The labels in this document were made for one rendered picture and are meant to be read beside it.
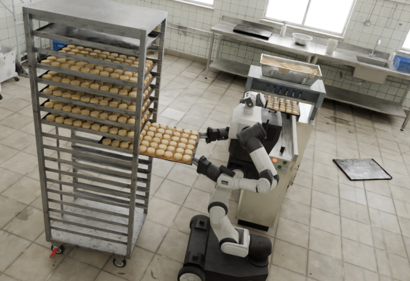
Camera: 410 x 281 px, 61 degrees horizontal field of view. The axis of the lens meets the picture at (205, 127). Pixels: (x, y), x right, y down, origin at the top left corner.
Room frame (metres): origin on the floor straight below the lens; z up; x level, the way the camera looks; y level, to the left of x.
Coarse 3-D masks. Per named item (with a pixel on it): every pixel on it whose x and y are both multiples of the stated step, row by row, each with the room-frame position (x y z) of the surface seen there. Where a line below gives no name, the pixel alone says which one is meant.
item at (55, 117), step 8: (48, 120) 1.79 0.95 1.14; (56, 120) 1.79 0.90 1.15; (64, 120) 1.80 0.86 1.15; (72, 120) 1.81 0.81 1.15; (80, 120) 1.84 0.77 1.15; (144, 120) 2.01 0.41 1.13; (88, 128) 1.79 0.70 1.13; (96, 128) 1.78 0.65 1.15; (104, 128) 1.79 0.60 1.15; (112, 128) 1.81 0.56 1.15; (120, 128) 1.85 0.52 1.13; (128, 136) 1.77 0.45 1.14
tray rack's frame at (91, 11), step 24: (48, 0) 1.94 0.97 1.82; (72, 0) 2.03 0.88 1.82; (96, 0) 2.14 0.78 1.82; (24, 24) 1.73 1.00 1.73; (96, 24) 1.71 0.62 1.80; (120, 24) 1.72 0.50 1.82; (144, 24) 1.80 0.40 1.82; (48, 216) 1.74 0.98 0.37; (72, 216) 1.98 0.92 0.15; (96, 216) 2.02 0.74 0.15; (144, 216) 2.12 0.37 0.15; (48, 240) 1.73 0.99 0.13; (72, 240) 1.75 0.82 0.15; (96, 240) 1.79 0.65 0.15; (120, 264) 1.70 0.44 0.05
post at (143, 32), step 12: (144, 36) 1.70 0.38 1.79; (144, 48) 1.70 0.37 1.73; (144, 60) 1.70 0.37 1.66; (144, 72) 1.72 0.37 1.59; (132, 156) 1.70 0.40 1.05; (132, 168) 1.70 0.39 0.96; (132, 180) 1.70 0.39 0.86; (132, 192) 1.70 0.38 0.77; (132, 204) 1.70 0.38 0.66; (132, 216) 1.70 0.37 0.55; (132, 228) 1.72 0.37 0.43
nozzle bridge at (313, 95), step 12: (252, 72) 3.18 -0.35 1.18; (252, 84) 3.14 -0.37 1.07; (264, 84) 3.13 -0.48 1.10; (288, 84) 3.03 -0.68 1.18; (300, 84) 3.08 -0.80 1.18; (276, 96) 3.06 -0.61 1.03; (288, 96) 3.06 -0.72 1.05; (312, 96) 3.08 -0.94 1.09; (324, 96) 2.98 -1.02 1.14; (312, 108) 3.11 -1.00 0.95
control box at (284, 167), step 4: (268, 156) 2.31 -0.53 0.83; (272, 156) 2.31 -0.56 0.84; (276, 156) 2.32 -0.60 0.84; (280, 156) 2.33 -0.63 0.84; (272, 160) 2.30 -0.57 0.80; (280, 160) 2.30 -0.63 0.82; (284, 160) 2.29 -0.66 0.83; (288, 160) 2.29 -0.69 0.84; (276, 164) 2.30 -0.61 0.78; (280, 164) 2.30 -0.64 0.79; (288, 164) 2.29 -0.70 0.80; (276, 168) 2.30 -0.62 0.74; (284, 168) 2.29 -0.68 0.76; (280, 172) 2.30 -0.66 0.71; (284, 172) 2.29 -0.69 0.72
